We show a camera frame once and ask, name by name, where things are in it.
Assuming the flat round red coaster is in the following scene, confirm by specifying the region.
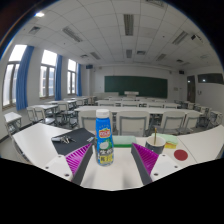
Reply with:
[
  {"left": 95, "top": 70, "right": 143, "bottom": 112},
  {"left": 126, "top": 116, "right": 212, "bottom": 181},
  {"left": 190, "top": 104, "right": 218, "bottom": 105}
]
[{"left": 173, "top": 149, "right": 190, "bottom": 162}]

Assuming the blue drink bottle white cap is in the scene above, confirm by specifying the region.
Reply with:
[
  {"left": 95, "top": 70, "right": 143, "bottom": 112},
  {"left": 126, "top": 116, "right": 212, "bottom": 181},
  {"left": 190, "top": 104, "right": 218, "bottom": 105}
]
[{"left": 94, "top": 108, "right": 115, "bottom": 167}]

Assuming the dark high wall window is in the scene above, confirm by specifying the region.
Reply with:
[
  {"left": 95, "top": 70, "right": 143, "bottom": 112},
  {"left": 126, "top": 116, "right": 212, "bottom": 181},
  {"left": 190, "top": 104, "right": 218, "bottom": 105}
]
[{"left": 197, "top": 72, "right": 224, "bottom": 85}]

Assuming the green chalkboard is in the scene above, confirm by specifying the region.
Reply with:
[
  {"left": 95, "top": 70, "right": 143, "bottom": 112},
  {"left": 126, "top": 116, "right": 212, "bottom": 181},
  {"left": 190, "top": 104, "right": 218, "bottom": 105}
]
[{"left": 104, "top": 75, "right": 169, "bottom": 99}]

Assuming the light green yellow sponge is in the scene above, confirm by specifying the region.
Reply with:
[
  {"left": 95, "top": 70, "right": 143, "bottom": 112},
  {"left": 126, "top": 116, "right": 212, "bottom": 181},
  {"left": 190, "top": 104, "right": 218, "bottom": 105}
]
[{"left": 156, "top": 133, "right": 180, "bottom": 150}]

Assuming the group of white chairs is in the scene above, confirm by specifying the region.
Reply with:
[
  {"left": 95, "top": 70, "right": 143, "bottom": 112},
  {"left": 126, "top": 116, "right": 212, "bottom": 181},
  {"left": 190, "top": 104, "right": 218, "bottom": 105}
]
[{"left": 26, "top": 96, "right": 223, "bottom": 138}]

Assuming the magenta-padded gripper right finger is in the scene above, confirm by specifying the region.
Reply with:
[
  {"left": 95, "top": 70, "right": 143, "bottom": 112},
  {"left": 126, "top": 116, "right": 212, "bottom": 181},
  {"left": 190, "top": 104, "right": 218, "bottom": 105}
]
[{"left": 130, "top": 142, "right": 181, "bottom": 186}]

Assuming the green white sponge block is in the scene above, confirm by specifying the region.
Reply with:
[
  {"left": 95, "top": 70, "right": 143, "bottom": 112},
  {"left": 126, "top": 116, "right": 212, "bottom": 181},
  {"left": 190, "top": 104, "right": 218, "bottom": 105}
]
[{"left": 111, "top": 134, "right": 138, "bottom": 148}]

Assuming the bright window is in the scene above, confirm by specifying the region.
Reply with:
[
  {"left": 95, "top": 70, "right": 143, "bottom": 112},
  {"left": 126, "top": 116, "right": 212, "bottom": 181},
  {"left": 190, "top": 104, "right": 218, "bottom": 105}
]
[
  {"left": 67, "top": 58, "right": 78, "bottom": 95},
  {"left": 39, "top": 49, "right": 58, "bottom": 99},
  {"left": 2, "top": 44, "right": 28, "bottom": 108}
]

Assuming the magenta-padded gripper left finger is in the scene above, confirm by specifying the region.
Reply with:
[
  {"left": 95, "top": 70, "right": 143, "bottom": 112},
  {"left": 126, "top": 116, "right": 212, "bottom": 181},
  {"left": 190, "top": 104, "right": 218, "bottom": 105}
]
[{"left": 42, "top": 142, "right": 95, "bottom": 186}]

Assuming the black mat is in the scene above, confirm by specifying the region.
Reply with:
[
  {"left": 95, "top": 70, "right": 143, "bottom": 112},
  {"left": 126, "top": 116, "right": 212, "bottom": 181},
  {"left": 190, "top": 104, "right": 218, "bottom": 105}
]
[{"left": 50, "top": 127, "right": 97, "bottom": 156}]

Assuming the white lectern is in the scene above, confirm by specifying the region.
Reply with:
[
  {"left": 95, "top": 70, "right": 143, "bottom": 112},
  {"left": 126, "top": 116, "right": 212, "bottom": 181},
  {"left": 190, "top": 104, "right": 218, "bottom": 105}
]
[{"left": 123, "top": 90, "right": 140, "bottom": 98}]

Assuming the dark door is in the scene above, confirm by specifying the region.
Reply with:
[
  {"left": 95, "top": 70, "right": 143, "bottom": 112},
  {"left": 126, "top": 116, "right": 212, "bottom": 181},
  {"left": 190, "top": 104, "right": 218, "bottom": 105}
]
[{"left": 186, "top": 74, "right": 197, "bottom": 104}]

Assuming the group of white desks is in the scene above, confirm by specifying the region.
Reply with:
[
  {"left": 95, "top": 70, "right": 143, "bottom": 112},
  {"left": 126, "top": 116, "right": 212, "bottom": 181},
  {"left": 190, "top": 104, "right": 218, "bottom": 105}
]
[{"left": 3, "top": 94, "right": 214, "bottom": 134}]

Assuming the group of ceiling lights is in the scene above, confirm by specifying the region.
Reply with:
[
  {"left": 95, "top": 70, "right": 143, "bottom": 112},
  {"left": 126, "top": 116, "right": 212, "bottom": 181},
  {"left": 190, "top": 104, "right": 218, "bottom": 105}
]
[{"left": 61, "top": 13, "right": 190, "bottom": 63}]

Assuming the dark blue mug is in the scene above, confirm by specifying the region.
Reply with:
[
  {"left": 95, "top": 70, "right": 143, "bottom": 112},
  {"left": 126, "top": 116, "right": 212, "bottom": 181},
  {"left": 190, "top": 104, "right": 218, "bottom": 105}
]
[{"left": 144, "top": 134, "right": 167, "bottom": 155}]

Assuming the blue curtain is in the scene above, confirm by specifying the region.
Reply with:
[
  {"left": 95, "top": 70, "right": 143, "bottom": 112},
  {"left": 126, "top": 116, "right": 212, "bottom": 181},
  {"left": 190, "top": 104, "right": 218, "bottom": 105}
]
[
  {"left": 15, "top": 45, "right": 35, "bottom": 112},
  {"left": 76, "top": 63, "right": 83, "bottom": 97},
  {"left": 54, "top": 54, "right": 64, "bottom": 101}
]

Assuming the bunch of keys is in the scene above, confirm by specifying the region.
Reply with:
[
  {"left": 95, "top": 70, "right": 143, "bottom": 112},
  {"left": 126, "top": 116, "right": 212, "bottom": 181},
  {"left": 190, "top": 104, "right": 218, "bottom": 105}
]
[{"left": 50, "top": 134, "right": 77, "bottom": 145}]

